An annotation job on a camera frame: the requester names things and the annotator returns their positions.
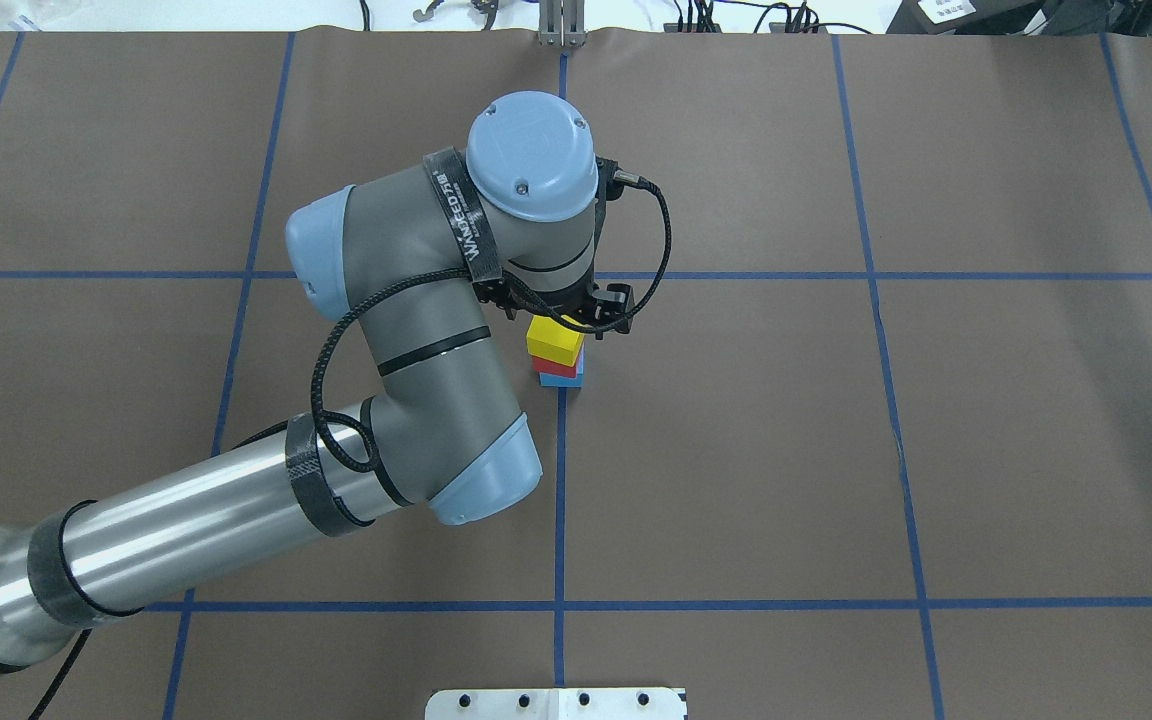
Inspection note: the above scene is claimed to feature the red cube block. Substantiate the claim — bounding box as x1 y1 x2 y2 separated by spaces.
531 356 584 379

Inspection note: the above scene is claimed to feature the blue cube block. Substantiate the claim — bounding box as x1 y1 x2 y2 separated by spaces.
538 351 585 388

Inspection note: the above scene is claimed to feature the aluminium frame post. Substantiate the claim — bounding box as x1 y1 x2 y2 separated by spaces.
536 0 588 50

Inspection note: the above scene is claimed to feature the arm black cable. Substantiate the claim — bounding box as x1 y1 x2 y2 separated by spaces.
310 168 673 475

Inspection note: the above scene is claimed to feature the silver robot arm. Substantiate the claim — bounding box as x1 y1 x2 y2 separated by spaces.
0 90 660 679

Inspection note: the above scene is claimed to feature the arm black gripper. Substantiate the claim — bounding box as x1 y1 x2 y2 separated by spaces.
473 158 635 336

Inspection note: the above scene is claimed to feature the yellow cube block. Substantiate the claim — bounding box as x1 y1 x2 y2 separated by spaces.
525 316 585 366

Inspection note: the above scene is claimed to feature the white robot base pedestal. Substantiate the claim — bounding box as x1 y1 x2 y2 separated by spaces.
424 687 689 719

